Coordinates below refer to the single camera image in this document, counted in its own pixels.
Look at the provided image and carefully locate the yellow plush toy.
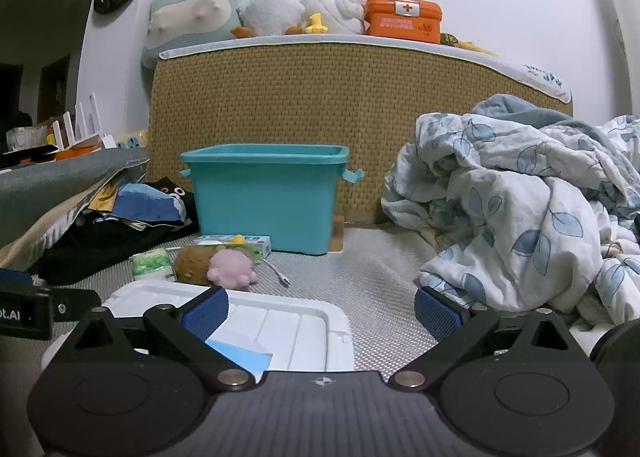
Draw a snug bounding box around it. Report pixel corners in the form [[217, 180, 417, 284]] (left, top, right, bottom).
[[441, 33, 498, 57]]

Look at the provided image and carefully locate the teal plastic storage box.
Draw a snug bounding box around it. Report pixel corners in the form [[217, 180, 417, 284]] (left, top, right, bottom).
[[180, 144, 365, 256]]

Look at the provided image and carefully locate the teal bear pillow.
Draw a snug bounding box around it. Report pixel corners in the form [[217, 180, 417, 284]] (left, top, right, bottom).
[[141, 0, 244, 69]]

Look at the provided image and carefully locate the patterned tissue box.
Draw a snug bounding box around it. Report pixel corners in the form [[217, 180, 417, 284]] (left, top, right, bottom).
[[6, 126, 48, 153]]

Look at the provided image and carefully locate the white duck plush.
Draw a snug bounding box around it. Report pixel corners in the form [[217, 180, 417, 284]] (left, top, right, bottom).
[[298, 0, 368, 35]]

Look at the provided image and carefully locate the orange first aid box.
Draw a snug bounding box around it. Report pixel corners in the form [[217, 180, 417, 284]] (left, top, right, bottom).
[[363, 0, 443, 43]]

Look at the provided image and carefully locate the white toothpaste box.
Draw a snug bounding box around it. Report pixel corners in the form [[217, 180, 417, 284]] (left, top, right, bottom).
[[192, 235, 272, 259]]

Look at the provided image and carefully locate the black garment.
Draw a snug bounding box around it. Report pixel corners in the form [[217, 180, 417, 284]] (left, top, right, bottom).
[[37, 177, 198, 285]]

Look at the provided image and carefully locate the white router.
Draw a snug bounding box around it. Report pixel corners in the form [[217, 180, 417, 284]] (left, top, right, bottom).
[[50, 93, 118, 153]]

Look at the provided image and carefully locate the blue-grey blanket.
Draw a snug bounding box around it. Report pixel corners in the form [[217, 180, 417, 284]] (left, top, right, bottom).
[[472, 94, 571, 130]]

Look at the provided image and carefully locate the brown plush toy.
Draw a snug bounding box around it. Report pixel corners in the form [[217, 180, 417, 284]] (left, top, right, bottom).
[[172, 244, 226, 286]]

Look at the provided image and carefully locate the white plastic lid blue handle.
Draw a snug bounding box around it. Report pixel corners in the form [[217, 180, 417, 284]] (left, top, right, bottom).
[[42, 279, 356, 380]]

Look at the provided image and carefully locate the green tissue pack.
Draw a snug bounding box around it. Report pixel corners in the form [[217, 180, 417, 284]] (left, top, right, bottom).
[[131, 248, 176, 282]]

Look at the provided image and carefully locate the blue garment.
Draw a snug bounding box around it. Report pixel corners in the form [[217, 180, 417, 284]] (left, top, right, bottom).
[[111, 182, 186, 228]]

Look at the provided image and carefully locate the gold cloth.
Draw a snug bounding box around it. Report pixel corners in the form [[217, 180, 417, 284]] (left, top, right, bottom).
[[87, 182, 121, 213]]

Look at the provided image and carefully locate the white charging cable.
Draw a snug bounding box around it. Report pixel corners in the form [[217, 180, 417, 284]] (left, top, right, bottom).
[[262, 259, 292, 288]]

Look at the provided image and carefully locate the pink plush toy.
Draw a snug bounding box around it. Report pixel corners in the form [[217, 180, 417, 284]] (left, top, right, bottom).
[[207, 249, 259, 286]]

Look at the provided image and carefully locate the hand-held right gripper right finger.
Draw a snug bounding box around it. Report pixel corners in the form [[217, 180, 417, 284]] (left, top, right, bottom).
[[389, 286, 574, 391]]

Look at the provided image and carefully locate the leaf print blanket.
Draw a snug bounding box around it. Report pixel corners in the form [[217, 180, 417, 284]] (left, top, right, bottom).
[[381, 110, 640, 328]]

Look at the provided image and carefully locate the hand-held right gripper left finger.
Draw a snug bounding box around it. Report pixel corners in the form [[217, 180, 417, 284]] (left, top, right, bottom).
[[74, 286, 256, 392]]

